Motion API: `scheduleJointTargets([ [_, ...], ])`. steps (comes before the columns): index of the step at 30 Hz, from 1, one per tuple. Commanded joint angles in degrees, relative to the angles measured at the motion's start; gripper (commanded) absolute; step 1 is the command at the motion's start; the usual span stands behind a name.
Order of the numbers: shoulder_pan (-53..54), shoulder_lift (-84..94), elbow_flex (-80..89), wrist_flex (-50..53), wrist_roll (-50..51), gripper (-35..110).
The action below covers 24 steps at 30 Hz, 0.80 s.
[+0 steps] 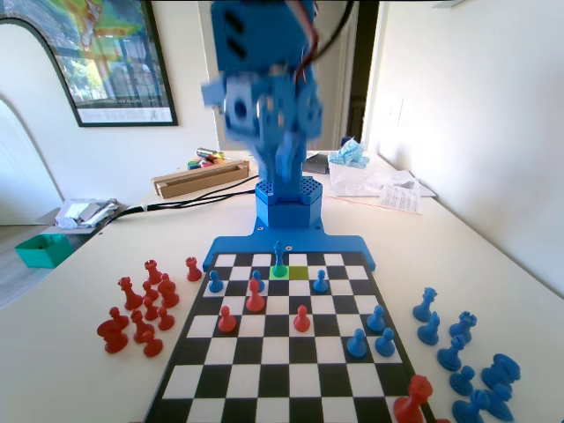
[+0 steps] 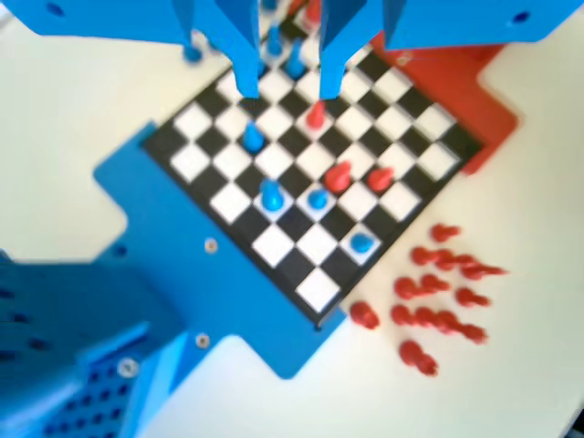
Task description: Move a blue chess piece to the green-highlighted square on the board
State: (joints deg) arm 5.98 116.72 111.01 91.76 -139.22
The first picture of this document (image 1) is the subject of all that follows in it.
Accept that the blue chess king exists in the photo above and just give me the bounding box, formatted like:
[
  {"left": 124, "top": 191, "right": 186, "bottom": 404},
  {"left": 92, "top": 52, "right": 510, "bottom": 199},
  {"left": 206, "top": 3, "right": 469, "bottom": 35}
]
[{"left": 270, "top": 240, "right": 286, "bottom": 278}]

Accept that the red chess bishop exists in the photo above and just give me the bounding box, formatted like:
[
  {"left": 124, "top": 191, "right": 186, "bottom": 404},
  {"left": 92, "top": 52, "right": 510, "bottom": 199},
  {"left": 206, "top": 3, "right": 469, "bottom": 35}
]
[
  {"left": 157, "top": 272, "right": 181, "bottom": 309},
  {"left": 245, "top": 278, "right": 266, "bottom": 314}
]

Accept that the black and white chessboard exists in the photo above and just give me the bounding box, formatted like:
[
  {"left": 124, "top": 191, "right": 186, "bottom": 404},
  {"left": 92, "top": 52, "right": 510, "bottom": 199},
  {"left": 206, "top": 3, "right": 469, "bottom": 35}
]
[{"left": 143, "top": 251, "right": 437, "bottom": 423}]

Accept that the red chess queen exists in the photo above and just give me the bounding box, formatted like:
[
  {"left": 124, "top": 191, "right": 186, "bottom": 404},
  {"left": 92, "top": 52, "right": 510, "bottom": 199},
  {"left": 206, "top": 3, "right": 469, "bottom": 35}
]
[{"left": 117, "top": 276, "right": 144, "bottom": 311}]

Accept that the blue chess queen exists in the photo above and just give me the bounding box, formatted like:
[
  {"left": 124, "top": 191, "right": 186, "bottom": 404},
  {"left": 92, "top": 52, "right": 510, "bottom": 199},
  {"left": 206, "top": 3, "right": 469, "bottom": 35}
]
[{"left": 412, "top": 286, "right": 439, "bottom": 323}]

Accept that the blue chess rook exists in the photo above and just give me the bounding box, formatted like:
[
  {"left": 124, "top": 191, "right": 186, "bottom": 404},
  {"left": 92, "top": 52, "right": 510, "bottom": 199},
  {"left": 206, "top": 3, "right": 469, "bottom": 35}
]
[
  {"left": 449, "top": 310, "right": 479, "bottom": 345},
  {"left": 480, "top": 352, "right": 522, "bottom": 391}
]

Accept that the blue chess bishop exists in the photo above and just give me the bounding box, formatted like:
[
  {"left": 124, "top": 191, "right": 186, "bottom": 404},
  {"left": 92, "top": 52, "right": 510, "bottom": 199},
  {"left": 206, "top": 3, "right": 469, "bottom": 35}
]
[
  {"left": 451, "top": 389, "right": 491, "bottom": 423},
  {"left": 436, "top": 334, "right": 467, "bottom": 372}
]

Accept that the large red piece bottom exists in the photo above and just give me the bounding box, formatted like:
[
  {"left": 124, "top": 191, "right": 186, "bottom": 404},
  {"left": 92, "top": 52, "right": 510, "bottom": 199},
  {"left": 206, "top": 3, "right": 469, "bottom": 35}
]
[{"left": 393, "top": 375, "right": 434, "bottom": 423}]

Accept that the blue patterned cloth bundle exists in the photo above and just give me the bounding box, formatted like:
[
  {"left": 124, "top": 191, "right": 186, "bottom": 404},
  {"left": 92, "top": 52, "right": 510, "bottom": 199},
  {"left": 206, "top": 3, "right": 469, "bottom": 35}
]
[{"left": 328, "top": 137, "right": 371, "bottom": 171}]

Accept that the coloured marker set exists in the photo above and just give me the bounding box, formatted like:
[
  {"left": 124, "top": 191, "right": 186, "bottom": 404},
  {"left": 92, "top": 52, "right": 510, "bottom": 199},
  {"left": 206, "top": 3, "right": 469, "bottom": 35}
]
[{"left": 187, "top": 156, "right": 226, "bottom": 171}]

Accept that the long cardboard box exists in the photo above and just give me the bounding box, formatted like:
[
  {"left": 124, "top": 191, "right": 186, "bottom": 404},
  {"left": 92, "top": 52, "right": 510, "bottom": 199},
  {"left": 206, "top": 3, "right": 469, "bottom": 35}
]
[{"left": 151, "top": 159, "right": 251, "bottom": 200}]

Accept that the printed paper sheet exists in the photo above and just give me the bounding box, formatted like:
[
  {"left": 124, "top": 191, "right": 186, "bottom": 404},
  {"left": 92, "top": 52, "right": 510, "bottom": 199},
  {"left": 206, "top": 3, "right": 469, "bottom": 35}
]
[{"left": 377, "top": 183, "right": 424, "bottom": 216}]

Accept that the black framed map poster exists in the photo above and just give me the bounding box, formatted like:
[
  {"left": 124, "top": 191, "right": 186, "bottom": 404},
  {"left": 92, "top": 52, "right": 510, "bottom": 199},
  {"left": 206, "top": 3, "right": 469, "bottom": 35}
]
[{"left": 0, "top": 0, "right": 180, "bottom": 129}]

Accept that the grey white paper pile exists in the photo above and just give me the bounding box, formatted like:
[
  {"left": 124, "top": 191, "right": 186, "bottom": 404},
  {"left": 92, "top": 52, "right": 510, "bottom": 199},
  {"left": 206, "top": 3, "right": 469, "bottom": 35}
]
[{"left": 55, "top": 197, "right": 120, "bottom": 230}]

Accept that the green plastic bin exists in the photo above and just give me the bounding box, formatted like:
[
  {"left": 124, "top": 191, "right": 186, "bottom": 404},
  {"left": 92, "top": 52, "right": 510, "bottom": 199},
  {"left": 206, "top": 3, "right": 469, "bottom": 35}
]
[{"left": 14, "top": 233, "right": 75, "bottom": 270}]

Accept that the arched black-rimmed white panel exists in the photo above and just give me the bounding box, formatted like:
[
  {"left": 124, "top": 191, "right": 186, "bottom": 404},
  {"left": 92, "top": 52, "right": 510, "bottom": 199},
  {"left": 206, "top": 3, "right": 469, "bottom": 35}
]
[{"left": 0, "top": 11, "right": 83, "bottom": 226}]

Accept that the black table cable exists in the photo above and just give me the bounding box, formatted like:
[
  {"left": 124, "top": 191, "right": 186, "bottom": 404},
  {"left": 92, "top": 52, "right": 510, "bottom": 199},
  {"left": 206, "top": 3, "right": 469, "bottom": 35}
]
[
  {"left": 100, "top": 174, "right": 265, "bottom": 224},
  {"left": 100, "top": 191, "right": 257, "bottom": 224}
]

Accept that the red white servo wire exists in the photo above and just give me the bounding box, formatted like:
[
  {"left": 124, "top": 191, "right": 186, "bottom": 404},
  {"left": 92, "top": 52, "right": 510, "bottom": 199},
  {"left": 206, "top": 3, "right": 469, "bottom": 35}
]
[{"left": 293, "top": 0, "right": 321, "bottom": 87}]

